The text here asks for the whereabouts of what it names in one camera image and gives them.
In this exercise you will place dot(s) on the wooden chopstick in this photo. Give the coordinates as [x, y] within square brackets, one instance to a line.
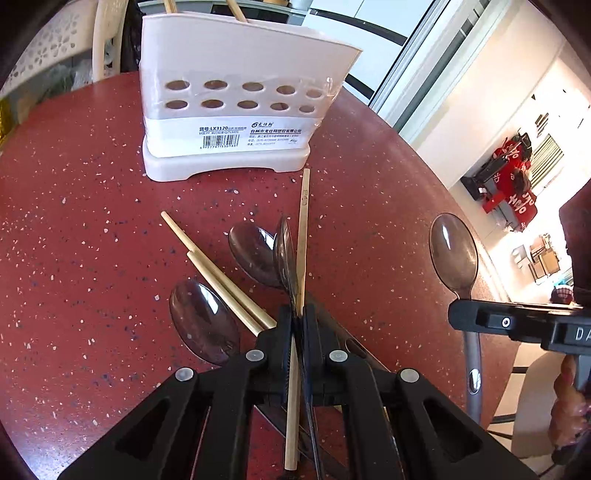
[191, 246]
[170, 6]
[236, 11]
[244, 308]
[300, 276]

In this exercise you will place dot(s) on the white utensil holder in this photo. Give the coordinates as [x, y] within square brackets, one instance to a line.
[221, 94]

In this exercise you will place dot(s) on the white floral storage cart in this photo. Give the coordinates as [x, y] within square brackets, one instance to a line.
[80, 26]

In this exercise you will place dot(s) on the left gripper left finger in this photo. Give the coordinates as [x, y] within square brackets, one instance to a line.
[197, 428]

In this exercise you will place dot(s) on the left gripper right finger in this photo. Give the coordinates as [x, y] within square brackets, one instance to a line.
[398, 425]

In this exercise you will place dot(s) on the black hanging bag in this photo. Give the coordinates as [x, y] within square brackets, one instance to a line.
[131, 38]

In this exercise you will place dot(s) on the right hand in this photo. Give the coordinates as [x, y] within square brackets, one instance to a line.
[568, 415]

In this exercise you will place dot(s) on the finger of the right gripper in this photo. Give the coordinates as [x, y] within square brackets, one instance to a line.
[524, 323]

